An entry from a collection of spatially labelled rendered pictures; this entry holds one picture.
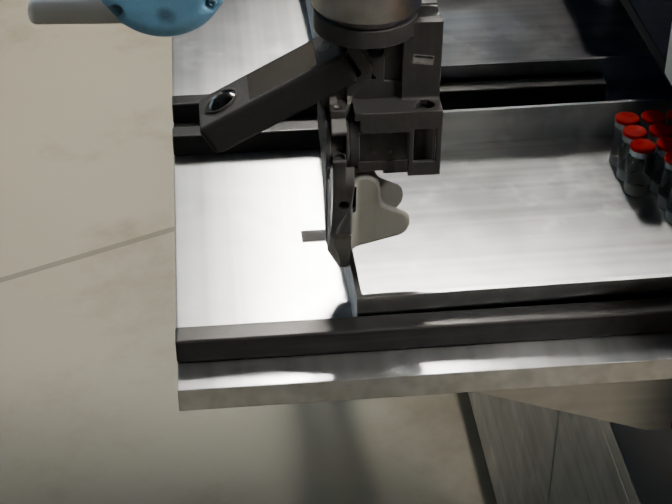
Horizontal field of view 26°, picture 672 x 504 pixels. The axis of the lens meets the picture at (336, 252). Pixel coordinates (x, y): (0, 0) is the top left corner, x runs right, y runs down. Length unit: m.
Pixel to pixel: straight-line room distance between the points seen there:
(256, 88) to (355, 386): 0.22
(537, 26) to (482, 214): 0.35
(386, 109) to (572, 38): 0.51
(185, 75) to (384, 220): 0.41
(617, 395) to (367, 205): 0.29
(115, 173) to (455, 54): 1.57
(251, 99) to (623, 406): 0.42
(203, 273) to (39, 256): 1.59
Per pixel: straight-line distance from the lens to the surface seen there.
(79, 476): 2.26
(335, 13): 0.97
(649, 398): 1.22
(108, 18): 1.75
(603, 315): 1.08
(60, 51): 3.40
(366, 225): 1.06
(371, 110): 1.00
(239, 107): 1.00
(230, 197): 1.23
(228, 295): 1.11
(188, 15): 0.81
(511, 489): 1.95
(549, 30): 1.50
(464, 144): 1.30
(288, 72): 1.01
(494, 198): 1.22
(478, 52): 1.45
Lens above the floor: 1.55
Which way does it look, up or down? 35 degrees down
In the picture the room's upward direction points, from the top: straight up
